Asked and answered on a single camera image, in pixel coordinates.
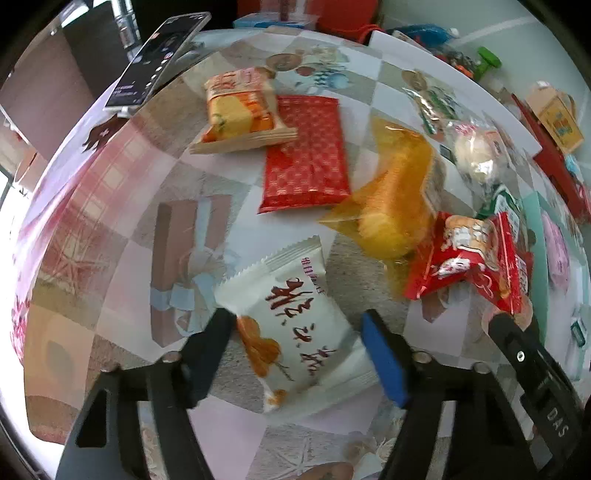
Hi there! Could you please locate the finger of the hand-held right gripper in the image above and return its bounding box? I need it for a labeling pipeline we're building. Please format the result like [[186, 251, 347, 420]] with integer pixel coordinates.
[[488, 313, 544, 386]]

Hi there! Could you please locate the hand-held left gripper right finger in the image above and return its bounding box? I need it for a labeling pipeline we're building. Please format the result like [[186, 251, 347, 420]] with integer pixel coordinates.
[[361, 308, 541, 480]]

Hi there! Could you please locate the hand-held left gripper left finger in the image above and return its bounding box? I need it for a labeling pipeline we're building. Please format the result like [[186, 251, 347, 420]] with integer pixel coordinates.
[[55, 307, 237, 480]]

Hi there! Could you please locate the white snack packet orange print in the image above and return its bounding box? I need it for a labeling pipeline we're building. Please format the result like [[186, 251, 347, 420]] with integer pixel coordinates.
[[213, 234, 380, 415]]

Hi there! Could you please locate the red cartoon snack packet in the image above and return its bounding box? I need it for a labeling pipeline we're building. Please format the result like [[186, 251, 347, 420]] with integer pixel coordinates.
[[403, 211, 535, 326]]

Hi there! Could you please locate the light teal tray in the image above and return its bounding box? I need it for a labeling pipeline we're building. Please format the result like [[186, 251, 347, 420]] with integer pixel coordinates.
[[521, 191, 591, 383]]

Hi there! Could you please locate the yellow translucent snack packet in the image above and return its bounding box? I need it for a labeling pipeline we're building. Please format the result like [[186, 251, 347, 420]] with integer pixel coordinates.
[[318, 115, 445, 298]]

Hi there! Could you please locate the red patterned snack packet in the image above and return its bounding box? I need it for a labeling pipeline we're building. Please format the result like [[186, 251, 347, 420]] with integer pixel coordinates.
[[257, 94, 352, 214]]

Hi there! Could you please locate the orange cake snack packet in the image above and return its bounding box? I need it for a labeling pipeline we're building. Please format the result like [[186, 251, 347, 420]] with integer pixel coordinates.
[[189, 67, 299, 156]]

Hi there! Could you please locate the pink packet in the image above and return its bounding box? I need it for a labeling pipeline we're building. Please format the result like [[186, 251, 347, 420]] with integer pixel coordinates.
[[539, 211, 572, 292]]

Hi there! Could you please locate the green white snack packet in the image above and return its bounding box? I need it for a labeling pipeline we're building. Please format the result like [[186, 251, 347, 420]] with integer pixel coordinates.
[[477, 184, 528, 223]]

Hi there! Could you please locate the flat red box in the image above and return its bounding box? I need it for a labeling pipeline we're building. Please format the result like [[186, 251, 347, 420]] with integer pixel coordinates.
[[512, 93, 591, 220]]

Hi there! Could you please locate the clear packet with white bun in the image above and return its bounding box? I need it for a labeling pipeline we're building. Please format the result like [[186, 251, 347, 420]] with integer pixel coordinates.
[[442, 115, 514, 206]]

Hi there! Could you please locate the small yellow cardboard box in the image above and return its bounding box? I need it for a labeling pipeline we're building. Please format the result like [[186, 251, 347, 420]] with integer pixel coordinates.
[[525, 82, 585, 154]]

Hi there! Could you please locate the clear green-edged cookie packet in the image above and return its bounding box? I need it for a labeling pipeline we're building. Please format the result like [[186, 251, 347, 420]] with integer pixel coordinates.
[[401, 69, 459, 136]]

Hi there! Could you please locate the green dumbbell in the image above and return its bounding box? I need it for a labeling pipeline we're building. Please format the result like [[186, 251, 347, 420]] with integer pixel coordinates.
[[475, 46, 502, 80]]

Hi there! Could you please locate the pile of colourful toys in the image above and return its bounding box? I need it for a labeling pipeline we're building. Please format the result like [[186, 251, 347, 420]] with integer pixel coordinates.
[[433, 45, 477, 75]]

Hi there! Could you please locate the smartphone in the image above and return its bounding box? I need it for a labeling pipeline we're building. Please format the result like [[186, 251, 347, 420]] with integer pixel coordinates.
[[104, 11, 212, 112]]

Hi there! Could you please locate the blue plastic bottle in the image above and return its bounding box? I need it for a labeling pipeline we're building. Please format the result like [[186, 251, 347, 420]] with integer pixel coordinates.
[[392, 23, 459, 46]]

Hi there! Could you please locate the clear plastic container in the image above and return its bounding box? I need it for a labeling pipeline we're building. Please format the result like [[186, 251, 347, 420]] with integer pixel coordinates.
[[232, 13, 320, 31]]

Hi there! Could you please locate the clear plastic bottle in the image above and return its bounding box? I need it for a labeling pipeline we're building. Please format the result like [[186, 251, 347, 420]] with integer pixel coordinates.
[[115, 0, 140, 49]]

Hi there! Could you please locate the large red box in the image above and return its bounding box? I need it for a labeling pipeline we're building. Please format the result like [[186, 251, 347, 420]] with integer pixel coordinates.
[[236, 0, 380, 34]]

